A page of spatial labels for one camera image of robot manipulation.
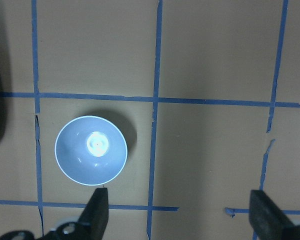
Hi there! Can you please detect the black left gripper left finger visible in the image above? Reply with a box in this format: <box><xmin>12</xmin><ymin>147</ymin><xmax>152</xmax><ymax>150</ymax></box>
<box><xmin>77</xmin><ymin>187</ymin><xmax>109</xmax><ymax>240</ymax></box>

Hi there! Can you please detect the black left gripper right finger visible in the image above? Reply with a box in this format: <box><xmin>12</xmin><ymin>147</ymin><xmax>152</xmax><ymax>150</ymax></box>
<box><xmin>248</xmin><ymin>190</ymin><xmax>300</xmax><ymax>240</ymax></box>

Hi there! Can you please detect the blue bowl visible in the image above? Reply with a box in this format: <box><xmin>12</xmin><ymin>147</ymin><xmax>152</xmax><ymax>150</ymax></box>
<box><xmin>54</xmin><ymin>115</ymin><xmax>128</xmax><ymax>186</ymax></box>

